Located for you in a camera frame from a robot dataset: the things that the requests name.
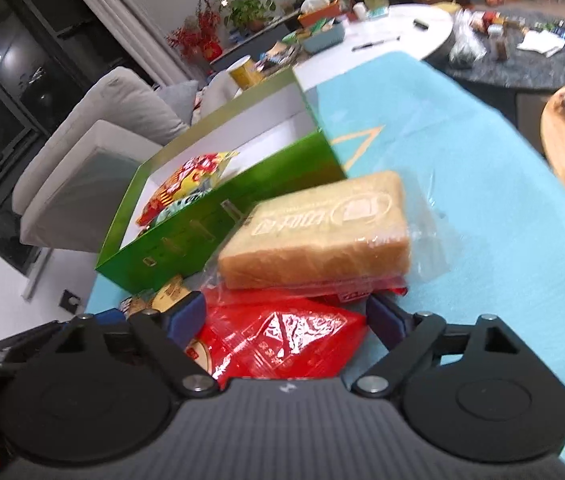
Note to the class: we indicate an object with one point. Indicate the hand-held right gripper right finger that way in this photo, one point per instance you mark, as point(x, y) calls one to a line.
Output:
point(381, 320)

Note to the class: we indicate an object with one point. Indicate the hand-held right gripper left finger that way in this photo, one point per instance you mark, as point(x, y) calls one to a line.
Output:
point(187, 317)

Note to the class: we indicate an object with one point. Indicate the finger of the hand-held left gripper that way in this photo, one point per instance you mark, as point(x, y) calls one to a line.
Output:
point(110, 316)

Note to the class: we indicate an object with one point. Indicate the green cardboard box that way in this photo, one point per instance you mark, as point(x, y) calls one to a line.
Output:
point(187, 245)

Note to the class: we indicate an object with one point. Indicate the red plastic snack packet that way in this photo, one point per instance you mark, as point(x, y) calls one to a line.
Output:
point(272, 345)

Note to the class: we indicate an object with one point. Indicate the packaged sliced bread loaf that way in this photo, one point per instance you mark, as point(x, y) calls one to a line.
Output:
point(312, 240)

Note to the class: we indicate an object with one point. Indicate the red checkered snack packet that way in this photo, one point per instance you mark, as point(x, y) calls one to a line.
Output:
point(190, 180)

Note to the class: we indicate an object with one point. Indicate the beige armchair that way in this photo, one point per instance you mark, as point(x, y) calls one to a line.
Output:
point(92, 160)

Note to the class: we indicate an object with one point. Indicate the grey cushion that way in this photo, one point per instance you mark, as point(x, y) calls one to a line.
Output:
point(178, 102)

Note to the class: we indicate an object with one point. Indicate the yellow canister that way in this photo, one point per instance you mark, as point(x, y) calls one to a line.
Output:
point(245, 74)

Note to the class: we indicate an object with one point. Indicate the dark window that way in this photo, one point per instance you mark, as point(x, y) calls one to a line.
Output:
point(22, 70)

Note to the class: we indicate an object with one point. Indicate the grey television cabinet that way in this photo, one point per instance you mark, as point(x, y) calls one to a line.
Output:
point(242, 47)

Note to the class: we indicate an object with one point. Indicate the black pen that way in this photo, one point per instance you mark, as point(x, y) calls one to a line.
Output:
point(376, 43)

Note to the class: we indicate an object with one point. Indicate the pile of dark wrappers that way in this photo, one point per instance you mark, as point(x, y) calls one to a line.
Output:
point(280, 55)

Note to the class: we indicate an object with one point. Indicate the red flower arrangement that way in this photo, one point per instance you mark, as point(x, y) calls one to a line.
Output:
point(197, 35)

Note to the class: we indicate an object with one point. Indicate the blue rectangular tray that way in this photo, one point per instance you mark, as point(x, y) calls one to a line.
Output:
point(325, 39)

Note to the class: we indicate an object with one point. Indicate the white round table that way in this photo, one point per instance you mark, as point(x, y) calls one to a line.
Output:
point(392, 30)

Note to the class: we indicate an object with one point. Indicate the clear plastic bag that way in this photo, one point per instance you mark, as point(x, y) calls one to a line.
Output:
point(467, 42)

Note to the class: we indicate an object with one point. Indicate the brown spice jar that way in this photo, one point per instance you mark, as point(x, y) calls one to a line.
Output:
point(502, 49)

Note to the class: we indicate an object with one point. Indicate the green bowl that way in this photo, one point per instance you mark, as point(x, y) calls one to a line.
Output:
point(292, 36)

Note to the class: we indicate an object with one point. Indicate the black remote control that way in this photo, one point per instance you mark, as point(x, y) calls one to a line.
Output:
point(421, 23)

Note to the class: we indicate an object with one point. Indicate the dark marble round table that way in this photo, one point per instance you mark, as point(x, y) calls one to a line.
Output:
point(552, 67)

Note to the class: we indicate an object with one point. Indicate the small white cup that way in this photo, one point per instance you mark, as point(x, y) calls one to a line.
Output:
point(360, 11)

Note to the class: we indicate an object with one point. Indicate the white curtain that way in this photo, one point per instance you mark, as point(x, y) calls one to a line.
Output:
point(122, 5)

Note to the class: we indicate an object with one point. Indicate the potted green plant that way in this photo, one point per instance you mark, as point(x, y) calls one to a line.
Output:
point(250, 12)

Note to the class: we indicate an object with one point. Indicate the orange tissue box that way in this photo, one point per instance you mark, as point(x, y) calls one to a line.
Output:
point(320, 12)

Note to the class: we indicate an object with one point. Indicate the red small box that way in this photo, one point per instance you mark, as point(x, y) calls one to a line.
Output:
point(492, 22)

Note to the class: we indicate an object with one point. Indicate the white paper sheet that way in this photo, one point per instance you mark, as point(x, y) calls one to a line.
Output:
point(539, 42)

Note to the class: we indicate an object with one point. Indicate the yellow round stool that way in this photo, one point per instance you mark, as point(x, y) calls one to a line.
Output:
point(446, 6)

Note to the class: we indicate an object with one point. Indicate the black wall socket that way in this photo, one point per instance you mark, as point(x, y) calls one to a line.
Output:
point(70, 300)

